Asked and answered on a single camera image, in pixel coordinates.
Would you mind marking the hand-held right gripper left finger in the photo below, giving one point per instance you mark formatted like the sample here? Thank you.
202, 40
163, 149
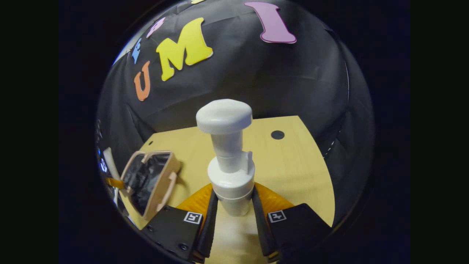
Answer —
210, 227

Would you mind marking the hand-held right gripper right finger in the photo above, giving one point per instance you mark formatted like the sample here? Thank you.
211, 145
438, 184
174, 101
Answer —
261, 227

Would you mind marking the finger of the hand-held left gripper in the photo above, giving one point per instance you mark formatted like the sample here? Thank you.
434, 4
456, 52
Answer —
115, 183

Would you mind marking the white pump bottle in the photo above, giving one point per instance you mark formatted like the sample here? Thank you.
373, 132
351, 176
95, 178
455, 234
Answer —
224, 117

